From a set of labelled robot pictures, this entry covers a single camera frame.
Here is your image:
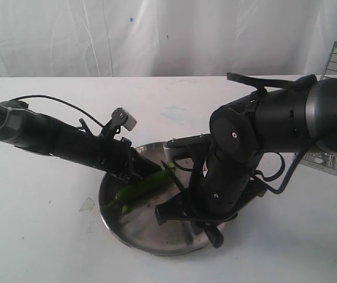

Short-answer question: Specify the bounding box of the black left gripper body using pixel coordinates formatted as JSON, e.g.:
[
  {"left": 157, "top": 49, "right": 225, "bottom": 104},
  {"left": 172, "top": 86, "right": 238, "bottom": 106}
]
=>
[{"left": 95, "top": 137, "right": 133, "bottom": 177}]

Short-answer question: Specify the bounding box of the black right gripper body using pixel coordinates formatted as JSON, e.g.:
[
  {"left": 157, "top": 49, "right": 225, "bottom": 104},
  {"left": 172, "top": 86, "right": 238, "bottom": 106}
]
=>
[{"left": 186, "top": 159, "right": 266, "bottom": 221}]

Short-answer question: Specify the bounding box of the green cucumber with stem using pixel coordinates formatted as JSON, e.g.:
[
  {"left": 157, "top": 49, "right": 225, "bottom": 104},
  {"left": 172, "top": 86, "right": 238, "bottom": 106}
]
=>
[{"left": 101, "top": 162, "right": 176, "bottom": 209}]

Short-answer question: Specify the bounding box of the black knife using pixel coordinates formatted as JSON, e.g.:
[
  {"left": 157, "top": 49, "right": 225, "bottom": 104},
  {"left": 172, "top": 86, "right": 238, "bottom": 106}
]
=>
[{"left": 161, "top": 160, "right": 184, "bottom": 191}]

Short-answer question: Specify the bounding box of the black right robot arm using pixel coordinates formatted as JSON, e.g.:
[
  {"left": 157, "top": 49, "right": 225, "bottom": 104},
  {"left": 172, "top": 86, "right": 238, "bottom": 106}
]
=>
[{"left": 155, "top": 73, "right": 337, "bottom": 248}]

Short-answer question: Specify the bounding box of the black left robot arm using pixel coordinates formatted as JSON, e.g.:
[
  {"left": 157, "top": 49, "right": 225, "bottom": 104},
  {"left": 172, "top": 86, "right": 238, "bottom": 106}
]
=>
[{"left": 0, "top": 99, "right": 161, "bottom": 183}]

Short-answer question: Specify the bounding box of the dark green cucumber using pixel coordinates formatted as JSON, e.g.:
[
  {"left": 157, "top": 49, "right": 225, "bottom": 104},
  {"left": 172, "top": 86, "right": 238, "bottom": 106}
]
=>
[{"left": 121, "top": 203, "right": 129, "bottom": 215}]

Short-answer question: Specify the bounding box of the round steel plate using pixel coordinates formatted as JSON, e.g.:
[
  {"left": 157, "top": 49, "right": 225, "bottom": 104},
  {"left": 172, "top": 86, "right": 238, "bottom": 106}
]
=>
[{"left": 98, "top": 141, "right": 240, "bottom": 256}]

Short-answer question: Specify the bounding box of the white backdrop curtain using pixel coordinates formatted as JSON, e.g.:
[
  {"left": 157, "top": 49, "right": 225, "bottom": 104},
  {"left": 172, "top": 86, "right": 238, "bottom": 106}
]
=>
[{"left": 0, "top": 1, "right": 337, "bottom": 77}]

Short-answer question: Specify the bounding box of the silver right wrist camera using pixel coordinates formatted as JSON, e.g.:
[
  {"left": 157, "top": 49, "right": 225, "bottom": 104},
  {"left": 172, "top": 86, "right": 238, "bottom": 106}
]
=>
[{"left": 163, "top": 134, "right": 211, "bottom": 161}]

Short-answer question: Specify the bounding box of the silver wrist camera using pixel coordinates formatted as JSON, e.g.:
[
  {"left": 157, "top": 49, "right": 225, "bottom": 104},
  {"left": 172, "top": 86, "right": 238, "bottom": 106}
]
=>
[
  {"left": 111, "top": 107, "right": 137, "bottom": 131},
  {"left": 163, "top": 134, "right": 211, "bottom": 161}
]

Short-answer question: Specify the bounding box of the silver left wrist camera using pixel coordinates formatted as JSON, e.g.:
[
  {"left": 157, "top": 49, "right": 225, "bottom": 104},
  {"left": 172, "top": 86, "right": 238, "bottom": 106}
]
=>
[{"left": 111, "top": 107, "right": 137, "bottom": 131}]

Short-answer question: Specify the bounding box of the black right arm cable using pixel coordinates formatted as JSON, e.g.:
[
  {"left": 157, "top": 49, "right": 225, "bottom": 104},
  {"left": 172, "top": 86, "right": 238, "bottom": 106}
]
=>
[{"left": 226, "top": 72, "right": 337, "bottom": 195}]

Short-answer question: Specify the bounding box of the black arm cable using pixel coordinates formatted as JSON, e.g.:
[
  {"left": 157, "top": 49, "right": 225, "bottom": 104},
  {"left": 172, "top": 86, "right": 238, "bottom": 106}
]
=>
[
  {"left": 9, "top": 94, "right": 110, "bottom": 130},
  {"left": 226, "top": 72, "right": 337, "bottom": 195}
]

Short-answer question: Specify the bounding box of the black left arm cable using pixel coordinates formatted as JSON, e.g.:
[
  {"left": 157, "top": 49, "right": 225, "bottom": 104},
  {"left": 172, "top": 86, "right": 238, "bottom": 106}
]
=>
[{"left": 9, "top": 94, "right": 110, "bottom": 130}]

